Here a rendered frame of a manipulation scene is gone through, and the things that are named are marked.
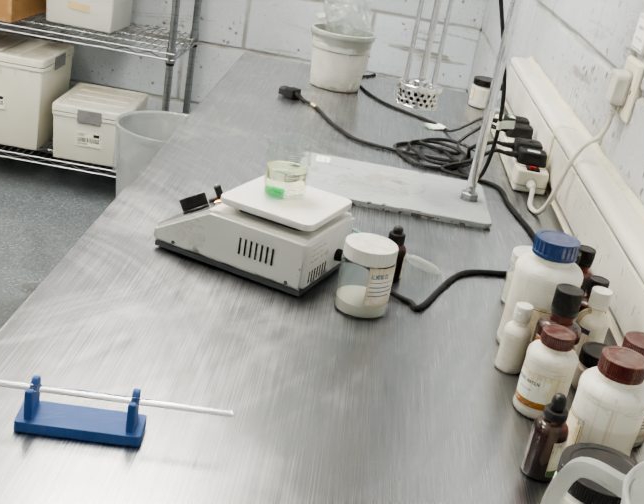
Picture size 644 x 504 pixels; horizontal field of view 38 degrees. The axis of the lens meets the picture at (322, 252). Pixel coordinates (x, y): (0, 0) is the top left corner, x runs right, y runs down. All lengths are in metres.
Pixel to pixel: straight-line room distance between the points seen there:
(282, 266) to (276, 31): 2.48
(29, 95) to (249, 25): 0.82
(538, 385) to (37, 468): 0.45
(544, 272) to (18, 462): 0.54
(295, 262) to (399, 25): 2.47
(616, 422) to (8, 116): 2.78
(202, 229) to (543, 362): 0.42
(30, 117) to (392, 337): 2.47
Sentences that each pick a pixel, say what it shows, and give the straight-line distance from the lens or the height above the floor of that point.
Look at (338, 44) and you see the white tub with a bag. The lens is 2.01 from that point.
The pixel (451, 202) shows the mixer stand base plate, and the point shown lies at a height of 0.76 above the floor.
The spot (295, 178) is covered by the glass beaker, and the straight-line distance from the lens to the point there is 1.04.
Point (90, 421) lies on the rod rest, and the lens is 0.77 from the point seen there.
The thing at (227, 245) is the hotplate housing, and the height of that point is 0.79.
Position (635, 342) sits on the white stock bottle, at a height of 0.85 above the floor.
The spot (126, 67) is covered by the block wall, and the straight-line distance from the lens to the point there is 3.60.
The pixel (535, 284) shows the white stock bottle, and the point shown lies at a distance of 0.98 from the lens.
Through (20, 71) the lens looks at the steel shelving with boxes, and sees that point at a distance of 3.29.
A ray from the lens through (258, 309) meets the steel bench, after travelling 0.99.
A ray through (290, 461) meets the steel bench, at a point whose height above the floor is 0.75.
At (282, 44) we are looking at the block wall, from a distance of 3.46.
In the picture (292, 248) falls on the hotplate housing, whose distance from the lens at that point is 1.01.
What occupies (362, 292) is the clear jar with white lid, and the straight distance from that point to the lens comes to 0.99.
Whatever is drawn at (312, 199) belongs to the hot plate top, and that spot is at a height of 0.84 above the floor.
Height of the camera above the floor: 1.19
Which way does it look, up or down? 22 degrees down
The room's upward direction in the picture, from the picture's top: 10 degrees clockwise
